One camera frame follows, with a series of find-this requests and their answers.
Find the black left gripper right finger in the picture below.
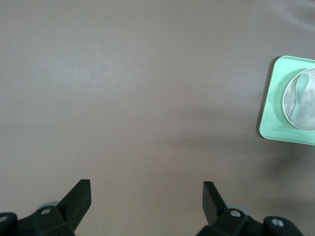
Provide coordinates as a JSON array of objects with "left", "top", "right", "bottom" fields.
[{"left": 196, "top": 181, "right": 248, "bottom": 236}]

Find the teal green plastic spoon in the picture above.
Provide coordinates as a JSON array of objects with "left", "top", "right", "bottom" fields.
[{"left": 290, "top": 73, "right": 310, "bottom": 121}]

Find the light green rectangular tray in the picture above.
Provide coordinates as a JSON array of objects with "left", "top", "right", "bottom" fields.
[{"left": 259, "top": 55, "right": 315, "bottom": 145}]

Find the round beige plate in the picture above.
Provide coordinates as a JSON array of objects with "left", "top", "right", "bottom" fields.
[{"left": 282, "top": 67, "right": 315, "bottom": 130}]

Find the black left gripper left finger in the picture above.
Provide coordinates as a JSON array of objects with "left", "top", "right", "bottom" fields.
[{"left": 32, "top": 179, "right": 92, "bottom": 236}]

